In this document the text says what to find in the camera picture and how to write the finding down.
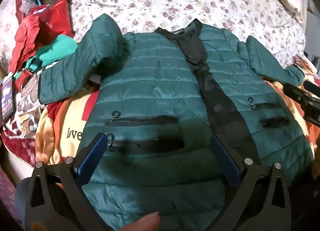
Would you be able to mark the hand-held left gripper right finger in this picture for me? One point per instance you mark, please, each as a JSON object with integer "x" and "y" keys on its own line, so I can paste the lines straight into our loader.
{"x": 225, "y": 160}

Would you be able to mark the green puffer jacket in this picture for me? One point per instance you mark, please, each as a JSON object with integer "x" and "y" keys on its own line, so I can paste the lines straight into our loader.
{"x": 155, "y": 83}

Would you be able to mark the red yellow printed blanket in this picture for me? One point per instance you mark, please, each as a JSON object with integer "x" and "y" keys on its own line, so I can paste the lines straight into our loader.
{"x": 57, "y": 120}

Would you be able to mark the teal green sweater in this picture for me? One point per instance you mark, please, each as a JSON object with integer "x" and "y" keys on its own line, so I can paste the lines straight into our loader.
{"x": 58, "y": 48}

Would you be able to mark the brown printed packet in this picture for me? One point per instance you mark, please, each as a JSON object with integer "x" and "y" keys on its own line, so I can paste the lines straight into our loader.
{"x": 30, "y": 122}

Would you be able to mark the red hanging bag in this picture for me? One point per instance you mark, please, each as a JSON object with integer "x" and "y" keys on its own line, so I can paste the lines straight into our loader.
{"x": 20, "y": 3}

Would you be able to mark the red patterned bed cover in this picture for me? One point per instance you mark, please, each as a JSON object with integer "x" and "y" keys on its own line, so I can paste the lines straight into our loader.
{"x": 17, "y": 138}

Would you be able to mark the red puffer jacket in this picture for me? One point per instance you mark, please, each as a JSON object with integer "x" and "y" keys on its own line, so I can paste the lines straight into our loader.
{"x": 58, "y": 15}

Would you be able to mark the floral quilt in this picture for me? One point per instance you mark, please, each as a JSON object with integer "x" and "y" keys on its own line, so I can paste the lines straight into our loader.
{"x": 162, "y": 0}

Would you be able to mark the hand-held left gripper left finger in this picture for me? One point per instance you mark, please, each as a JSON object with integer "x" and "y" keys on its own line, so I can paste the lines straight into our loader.
{"x": 91, "y": 155}

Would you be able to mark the black smartphone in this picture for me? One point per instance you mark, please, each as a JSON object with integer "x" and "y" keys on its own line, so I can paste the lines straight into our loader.
{"x": 7, "y": 98}

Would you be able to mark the dark grey padded seat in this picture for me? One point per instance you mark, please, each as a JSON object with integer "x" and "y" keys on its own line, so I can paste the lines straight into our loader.
{"x": 22, "y": 201}

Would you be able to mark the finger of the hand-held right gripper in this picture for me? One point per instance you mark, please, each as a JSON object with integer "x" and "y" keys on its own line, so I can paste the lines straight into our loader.
{"x": 303, "y": 103}
{"x": 312, "y": 86}

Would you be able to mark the person's left hand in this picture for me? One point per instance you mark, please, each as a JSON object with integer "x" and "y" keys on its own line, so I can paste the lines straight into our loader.
{"x": 145, "y": 222}

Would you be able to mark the clear plastic bag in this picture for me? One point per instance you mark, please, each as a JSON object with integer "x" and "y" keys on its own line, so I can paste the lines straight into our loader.
{"x": 28, "y": 4}

